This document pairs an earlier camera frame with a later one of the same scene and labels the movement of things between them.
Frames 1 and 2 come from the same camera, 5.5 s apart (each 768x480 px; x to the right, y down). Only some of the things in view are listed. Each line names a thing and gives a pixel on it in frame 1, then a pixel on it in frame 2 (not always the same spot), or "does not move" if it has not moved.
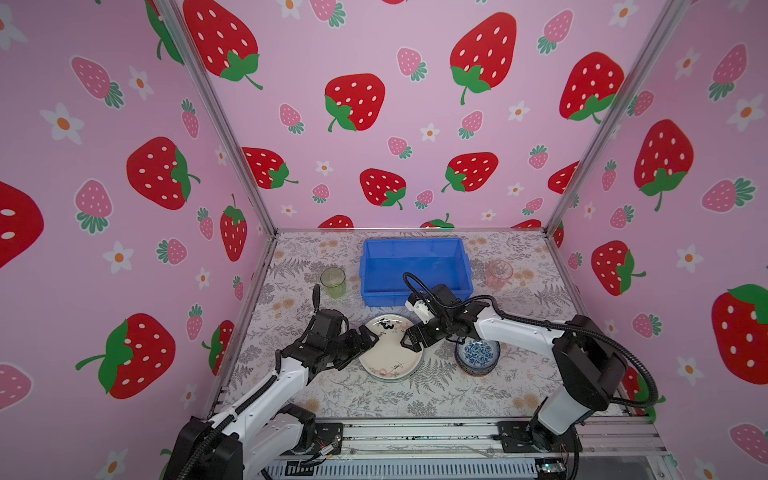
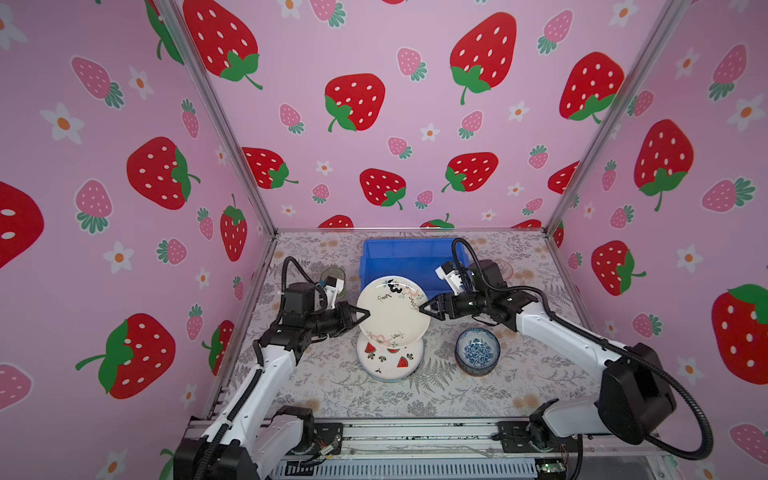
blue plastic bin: (432, 261) does not move
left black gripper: (356, 345) → (344, 323)
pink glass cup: (497, 274) does not move
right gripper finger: (416, 340) → (439, 311)
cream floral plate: (387, 360) → (396, 319)
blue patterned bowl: (477, 358) does not move
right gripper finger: (417, 335) → (442, 304)
